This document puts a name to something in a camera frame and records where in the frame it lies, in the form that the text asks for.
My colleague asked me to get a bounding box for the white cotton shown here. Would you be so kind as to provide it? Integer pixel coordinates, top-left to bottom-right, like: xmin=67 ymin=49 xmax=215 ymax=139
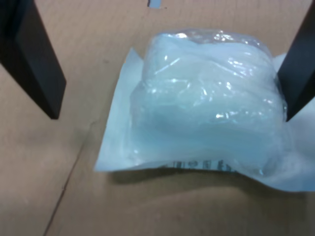
xmin=93 ymin=28 xmax=315 ymax=194

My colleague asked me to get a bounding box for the brown cardboard sheet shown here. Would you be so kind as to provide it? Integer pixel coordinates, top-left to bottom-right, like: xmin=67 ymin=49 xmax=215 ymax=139
xmin=0 ymin=0 xmax=315 ymax=236

